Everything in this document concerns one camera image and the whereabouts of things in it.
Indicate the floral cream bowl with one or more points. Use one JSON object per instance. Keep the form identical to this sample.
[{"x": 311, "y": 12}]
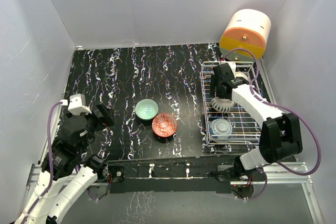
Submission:
[{"x": 241, "y": 75}]

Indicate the round pastel drawer cabinet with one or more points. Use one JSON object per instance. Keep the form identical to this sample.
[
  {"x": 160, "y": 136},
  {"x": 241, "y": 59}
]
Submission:
[{"x": 248, "y": 30}]

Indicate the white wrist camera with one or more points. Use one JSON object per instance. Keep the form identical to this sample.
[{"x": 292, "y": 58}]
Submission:
[
  {"x": 232, "y": 66},
  {"x": 77, "y": 104}
]

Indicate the white bowl black striped outside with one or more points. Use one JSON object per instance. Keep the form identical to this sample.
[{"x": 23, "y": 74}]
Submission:
[{"x": 222, "y": 105}]

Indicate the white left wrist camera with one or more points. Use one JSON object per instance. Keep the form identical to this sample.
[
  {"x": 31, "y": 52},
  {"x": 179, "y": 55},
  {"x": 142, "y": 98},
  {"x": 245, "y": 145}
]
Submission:
[{"x": 77, "y": 104}]

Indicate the red patterned bowl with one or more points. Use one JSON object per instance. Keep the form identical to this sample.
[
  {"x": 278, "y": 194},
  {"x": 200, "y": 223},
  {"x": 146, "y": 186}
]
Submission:
[{"x": 164, "y": 125}]

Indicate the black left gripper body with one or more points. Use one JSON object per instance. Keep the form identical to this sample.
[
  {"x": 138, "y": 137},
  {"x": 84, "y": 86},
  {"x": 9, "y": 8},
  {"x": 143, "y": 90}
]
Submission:
[{"x": 93, "y": 125}]

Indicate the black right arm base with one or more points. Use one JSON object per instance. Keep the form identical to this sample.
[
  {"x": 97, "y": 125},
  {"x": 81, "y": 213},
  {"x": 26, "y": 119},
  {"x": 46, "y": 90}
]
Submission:
[{"x": 227, "y": 173}]

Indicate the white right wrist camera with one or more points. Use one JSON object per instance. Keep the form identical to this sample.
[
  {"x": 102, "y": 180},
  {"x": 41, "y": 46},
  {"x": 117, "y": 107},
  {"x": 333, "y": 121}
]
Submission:
[{"x": 232, "y": 66}]

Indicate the celadon green bowl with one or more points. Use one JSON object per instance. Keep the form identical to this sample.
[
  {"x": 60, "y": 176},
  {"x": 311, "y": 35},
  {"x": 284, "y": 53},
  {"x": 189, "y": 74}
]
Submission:
[{"x": 146, "y": 109}]

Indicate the white wire dish rack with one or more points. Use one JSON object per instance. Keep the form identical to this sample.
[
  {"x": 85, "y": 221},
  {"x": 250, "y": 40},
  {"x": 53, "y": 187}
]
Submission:
[{"x": 235, "y": 127}]

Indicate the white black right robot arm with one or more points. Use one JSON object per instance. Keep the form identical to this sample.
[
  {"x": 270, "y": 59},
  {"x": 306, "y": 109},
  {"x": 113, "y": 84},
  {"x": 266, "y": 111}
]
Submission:
[{"x": 280, "y": 132}]

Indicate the blue white patterned bowl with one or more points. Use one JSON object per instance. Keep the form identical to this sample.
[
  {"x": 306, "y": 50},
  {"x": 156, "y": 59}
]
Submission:
[{"x": 220, "y": 129}]

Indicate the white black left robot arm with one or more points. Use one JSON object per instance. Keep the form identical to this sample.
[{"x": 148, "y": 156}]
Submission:
[{"x": 64, "y": 177}]

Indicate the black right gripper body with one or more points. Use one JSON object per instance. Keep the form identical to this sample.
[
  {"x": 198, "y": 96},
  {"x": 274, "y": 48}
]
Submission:
[{"x": 214, "y": 91}]

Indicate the black marble table mat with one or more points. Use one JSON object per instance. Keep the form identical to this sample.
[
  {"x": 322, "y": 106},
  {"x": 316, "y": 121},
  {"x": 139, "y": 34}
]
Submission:
[{"x": 170, "y": 75}]

